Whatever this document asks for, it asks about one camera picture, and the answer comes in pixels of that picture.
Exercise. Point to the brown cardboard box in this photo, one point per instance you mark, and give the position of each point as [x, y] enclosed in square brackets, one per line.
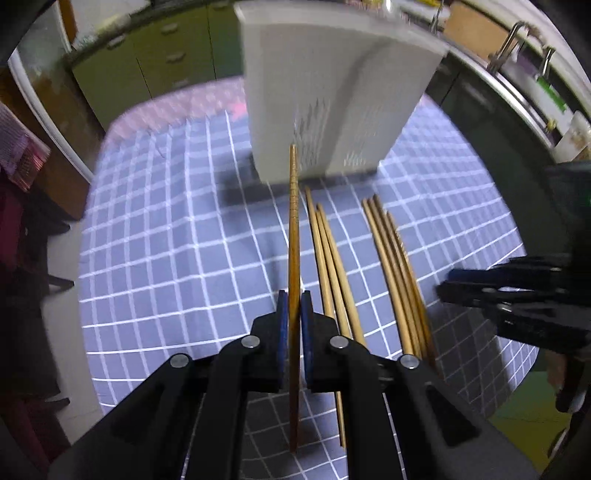
[471, 25]

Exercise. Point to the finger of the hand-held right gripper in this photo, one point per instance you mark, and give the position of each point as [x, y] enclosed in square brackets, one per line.
[508, 274]
[508, 302]

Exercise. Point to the green kitchen cabinet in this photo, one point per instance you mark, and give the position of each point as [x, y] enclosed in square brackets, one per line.
[175, 50]

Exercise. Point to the white green bottle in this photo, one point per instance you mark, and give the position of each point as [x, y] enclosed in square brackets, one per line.
[551, 92]

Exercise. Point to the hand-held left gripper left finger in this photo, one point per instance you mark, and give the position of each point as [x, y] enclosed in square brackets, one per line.
[282, 332]

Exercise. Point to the red striped cloth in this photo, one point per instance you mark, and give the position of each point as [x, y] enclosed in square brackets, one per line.
[21, 147]

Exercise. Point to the dark kitchen counter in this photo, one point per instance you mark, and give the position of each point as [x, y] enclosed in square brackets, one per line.
[485, 120]

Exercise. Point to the white utensil holder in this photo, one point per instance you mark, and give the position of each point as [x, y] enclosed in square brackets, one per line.
[286, 92]

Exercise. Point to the dark wooden chopstick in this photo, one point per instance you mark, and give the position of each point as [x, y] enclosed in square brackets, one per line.
[294, 240]

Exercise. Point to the white cup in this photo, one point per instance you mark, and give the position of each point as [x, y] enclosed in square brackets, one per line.
[573, 136]

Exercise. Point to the dark chair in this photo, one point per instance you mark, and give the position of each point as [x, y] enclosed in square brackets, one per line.
[27, 258]

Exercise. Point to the blue checked tablecloth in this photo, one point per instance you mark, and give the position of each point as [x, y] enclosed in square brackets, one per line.
[184, 230]

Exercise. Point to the metal faucet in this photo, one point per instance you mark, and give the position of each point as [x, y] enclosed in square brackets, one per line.
[510, 41]

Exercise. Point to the person's right hand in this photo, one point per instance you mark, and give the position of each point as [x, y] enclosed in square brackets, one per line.
[557, 374]

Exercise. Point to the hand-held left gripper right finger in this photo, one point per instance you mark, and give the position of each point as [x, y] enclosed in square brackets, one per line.
[306, 337]

